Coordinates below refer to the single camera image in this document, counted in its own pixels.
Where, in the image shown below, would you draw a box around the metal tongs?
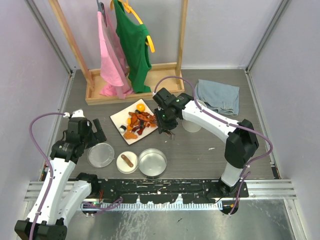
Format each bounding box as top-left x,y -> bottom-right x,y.
154,120 -> 175,140

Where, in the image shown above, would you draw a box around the green shirt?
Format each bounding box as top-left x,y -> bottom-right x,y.
113,0 -> 152,94

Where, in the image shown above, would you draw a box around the wooden clothes rack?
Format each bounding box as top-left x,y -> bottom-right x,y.
49,0 -> 188,105

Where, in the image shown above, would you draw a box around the yellow round food piece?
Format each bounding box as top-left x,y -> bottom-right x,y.
136,103 -> 146,112

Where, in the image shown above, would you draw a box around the white square plate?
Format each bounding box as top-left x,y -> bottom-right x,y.
110,98 -> 158,145

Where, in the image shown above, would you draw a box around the shallow round metal tin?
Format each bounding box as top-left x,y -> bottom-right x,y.
138,148 -> 168,180

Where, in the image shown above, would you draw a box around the black white sushi roll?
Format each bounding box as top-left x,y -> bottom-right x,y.
118,125 -> 127,134

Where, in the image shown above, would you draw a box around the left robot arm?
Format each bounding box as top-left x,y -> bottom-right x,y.
14,114 -> 107,240

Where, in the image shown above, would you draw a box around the white lid with leather strap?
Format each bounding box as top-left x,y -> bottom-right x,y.
116,151 -> 138,174

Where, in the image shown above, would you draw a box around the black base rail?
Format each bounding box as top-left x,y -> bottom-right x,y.
88,178 -> 249,204

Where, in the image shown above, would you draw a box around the blue denim cloth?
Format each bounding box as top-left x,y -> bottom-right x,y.
195,79 -> 240,116

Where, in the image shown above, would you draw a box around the pink shirt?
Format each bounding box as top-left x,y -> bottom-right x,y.
97,11 -> 134,99

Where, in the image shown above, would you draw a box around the grey clothes hanger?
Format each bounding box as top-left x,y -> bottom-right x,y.
96,0 -> 108,26

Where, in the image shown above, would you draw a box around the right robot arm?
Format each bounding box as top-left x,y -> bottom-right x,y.
153,88 -> 259,197

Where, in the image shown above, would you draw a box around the yellow clothes hanger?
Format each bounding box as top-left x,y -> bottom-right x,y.
119,0 -> 156,53

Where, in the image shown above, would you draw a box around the tall metal container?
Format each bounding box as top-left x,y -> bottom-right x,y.
182,104 -> 203,133

